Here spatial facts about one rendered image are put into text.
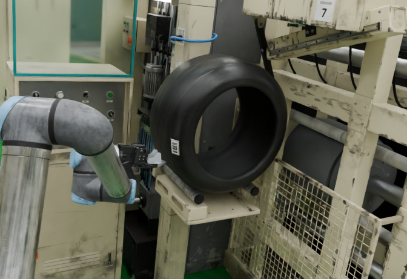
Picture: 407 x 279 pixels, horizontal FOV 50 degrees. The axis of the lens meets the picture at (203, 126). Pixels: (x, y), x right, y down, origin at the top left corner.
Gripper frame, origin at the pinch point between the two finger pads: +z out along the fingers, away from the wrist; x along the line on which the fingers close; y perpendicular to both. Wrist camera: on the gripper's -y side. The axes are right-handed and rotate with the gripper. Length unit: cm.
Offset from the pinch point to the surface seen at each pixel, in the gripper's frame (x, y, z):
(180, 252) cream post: 26, -60, 35
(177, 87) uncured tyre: -0.4, 32.2, -0.8
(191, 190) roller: -5.8, -9.2, 12.7
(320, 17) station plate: -28, 70, 36
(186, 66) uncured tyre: 6.7, 40.0, 5.2
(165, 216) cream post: 30, -41, 24
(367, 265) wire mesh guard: -61, -14, 61
